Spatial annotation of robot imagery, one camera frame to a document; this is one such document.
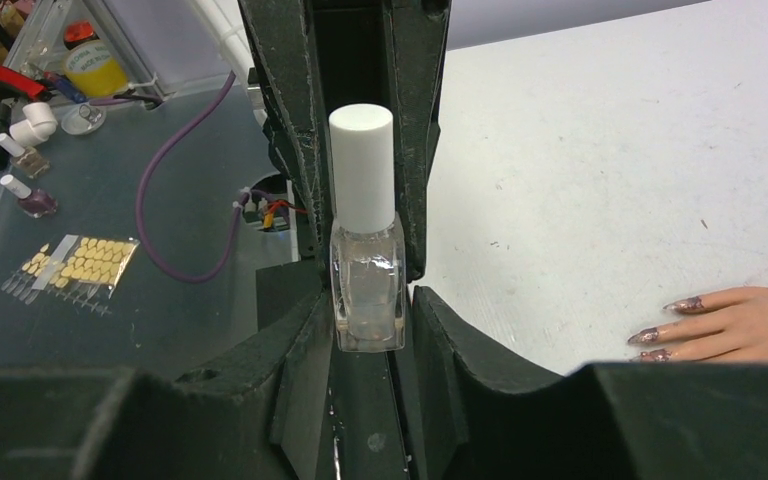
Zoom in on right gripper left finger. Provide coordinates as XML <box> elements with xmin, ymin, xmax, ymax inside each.
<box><xmin>0</xmin><ymin>292</ymin><xmax>332</xmax><ymax>479</ymax></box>

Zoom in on white pipe elbow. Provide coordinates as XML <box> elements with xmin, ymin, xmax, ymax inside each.
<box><xmin>9</xmin><ymin>102</ymin><xmax>58</xmax><ymax>147</ymax></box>

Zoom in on yellow tape roll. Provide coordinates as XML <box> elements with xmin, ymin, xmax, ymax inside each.
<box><xmin>62</xmin><ymin>20</ymin><xmax>128</xmax><ymax>98</ymax></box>

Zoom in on red handled pliers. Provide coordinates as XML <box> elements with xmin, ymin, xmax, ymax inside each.
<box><xmin>0</xmin><ymin>65</ymin><xmax>52</xmax><ymax>102</ymax></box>

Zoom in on purple nail polish bottle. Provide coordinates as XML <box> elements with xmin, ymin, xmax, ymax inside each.
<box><xmin>0</xmin><ymin>174</ymin><xmax>58</xmax><ymax>219</ymax></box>

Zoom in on clear nail polish bottle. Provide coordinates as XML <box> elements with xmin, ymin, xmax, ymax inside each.
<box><xmin>329</xmin><ymin>217</ymin><xmax>407</xmax><ymax>353</ymax></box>

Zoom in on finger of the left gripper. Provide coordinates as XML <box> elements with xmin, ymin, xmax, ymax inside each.
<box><xmin>383</xmin><ymin>1</ymin><xmax>451</xmax><ymax>281</ymax></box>
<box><xmin>239</xmin><ymin>0</ymin><xmax>333</xmax><ymax>278</ymax></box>

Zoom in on beige nail polish bottle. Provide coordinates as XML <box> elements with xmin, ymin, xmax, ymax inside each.
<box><xmin>0</xmin><ymin>133</ymin><xmax>51</xmax><ymax>179</ymax></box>

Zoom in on fake nail tips sheet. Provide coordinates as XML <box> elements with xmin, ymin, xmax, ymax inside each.
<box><xmin>1</xmin><ymin>234</ymin><xmax>140</xmax><ymax>316</ymax></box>

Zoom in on mannequin practice hand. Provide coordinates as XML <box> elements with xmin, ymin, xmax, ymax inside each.
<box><xmin>627</xmin><ymin>286</ymin><xmax>768</xmax><ymax>363</ymax></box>

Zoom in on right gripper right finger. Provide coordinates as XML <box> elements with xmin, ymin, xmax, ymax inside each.
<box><xmin>410</xmin><ymin>287</ymin><xmax>768</xmax><ymax>479</ymax></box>

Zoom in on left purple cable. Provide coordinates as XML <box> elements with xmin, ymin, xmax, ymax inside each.
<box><xmin>134</xmin><ymin>69</ymin><xmax>256</xmax><ymax>285</ymax></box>

